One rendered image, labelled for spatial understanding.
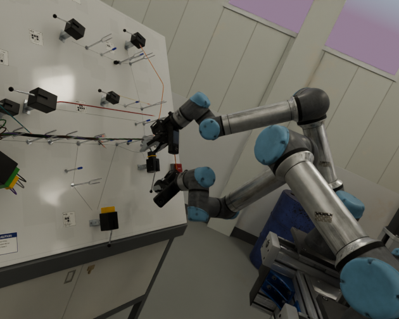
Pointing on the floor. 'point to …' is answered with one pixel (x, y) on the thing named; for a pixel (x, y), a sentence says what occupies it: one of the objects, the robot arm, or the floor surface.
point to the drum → (282, 223)
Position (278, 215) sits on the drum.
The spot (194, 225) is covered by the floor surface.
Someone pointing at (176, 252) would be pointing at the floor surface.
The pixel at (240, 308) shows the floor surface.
